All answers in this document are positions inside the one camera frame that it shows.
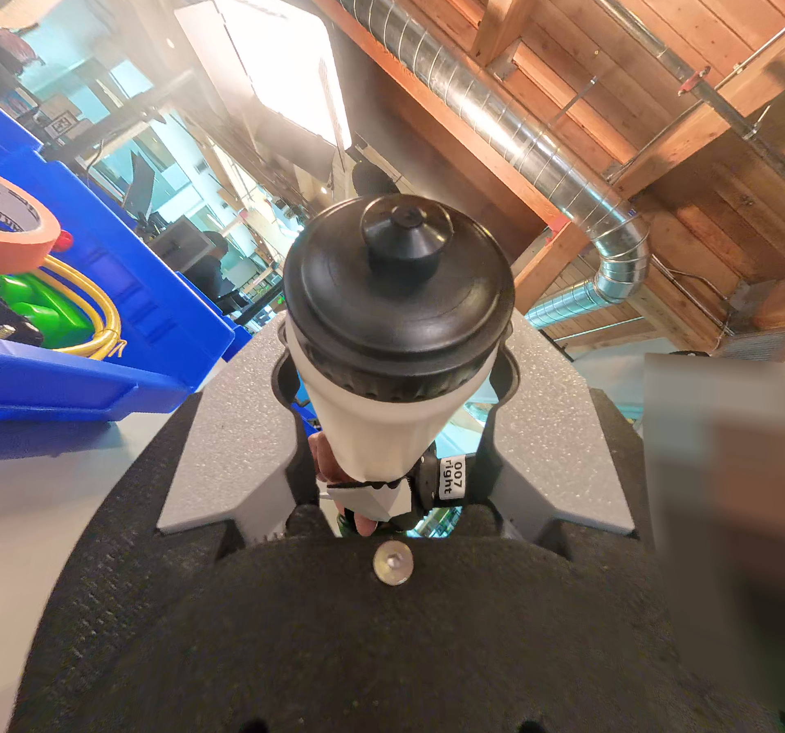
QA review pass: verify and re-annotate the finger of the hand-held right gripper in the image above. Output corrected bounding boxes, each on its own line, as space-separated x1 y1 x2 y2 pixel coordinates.
317 476 417 525

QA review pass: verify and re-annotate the white squeeze bottle black cap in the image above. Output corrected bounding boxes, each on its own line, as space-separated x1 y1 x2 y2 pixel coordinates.
281 193 517 520

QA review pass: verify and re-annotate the person's right hand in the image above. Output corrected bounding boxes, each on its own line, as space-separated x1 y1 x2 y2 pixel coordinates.
307 430 360 484

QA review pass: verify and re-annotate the green plastic block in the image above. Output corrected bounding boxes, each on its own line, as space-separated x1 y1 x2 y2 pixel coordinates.
0 272 63 349

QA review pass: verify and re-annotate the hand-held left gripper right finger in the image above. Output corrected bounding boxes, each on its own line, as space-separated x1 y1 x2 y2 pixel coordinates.
471 310 636 544

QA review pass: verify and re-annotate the silver ceiling duct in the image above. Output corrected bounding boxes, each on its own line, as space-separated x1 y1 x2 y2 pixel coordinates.
281 0 652 332

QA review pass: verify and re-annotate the orange tape roll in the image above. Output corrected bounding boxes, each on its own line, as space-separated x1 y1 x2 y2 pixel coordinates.
0 177 63 275

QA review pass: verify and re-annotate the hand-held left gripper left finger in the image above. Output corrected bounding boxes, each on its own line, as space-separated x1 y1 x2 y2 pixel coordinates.
155 323 316 542

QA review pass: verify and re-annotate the metal ceiling pipe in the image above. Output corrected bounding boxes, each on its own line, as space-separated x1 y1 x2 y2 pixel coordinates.
539 0 785 178

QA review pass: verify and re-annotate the blue plastic bin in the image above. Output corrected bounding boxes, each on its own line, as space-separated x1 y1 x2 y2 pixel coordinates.
0 107 255 430

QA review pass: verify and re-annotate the studio light panel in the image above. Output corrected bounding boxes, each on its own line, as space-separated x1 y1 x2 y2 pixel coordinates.
171 0 353 184

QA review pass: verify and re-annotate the yellow cable coil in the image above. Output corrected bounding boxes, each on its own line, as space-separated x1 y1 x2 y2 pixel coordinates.
36 254 127 361

